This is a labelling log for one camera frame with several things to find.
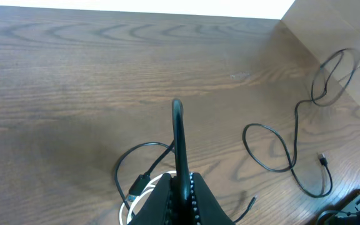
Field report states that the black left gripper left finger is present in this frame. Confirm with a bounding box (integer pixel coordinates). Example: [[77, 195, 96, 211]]
[[129, 173, 172, 225]]

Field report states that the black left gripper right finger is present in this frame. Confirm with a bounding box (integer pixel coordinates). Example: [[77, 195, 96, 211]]
[[190, 172, 234, 225]]

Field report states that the short black usb cable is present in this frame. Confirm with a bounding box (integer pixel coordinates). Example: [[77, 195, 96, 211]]
[[114, 98, 258, 224]]

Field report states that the long black usb cable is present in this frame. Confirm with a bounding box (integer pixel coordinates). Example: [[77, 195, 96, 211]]
[[241, 47, 360, 199]]

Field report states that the white usb cable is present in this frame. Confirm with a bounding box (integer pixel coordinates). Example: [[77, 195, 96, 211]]
[[117, 170, 178, 225]]

